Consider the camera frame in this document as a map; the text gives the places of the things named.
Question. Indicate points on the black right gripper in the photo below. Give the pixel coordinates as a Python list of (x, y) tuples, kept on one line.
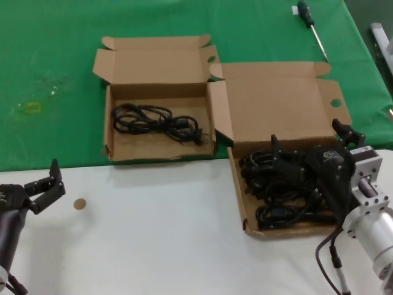
[(330, 172)]

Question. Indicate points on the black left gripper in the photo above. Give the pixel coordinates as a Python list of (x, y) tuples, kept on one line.
[(13, 198)]

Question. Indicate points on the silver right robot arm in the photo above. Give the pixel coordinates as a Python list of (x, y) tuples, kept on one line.
[(374, 227)]

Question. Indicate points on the open brown cardboard box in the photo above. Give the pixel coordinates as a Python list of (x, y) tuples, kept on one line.
[(159, 77), (276, 101)]

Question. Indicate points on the round brown cardboard disc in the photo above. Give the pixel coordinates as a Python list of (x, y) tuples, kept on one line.
[(80, 203)]

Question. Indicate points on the yellow green rubber band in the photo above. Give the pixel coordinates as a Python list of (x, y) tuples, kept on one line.
[(33, 104)]

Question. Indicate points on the grey metal profile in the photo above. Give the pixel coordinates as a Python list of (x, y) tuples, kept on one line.
[(382, 40)]

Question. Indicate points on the green tablecloth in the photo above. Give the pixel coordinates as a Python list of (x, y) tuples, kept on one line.
[(46, 46)]

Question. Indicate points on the white tape piece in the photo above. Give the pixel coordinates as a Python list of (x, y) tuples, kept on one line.
[(294, 10)]

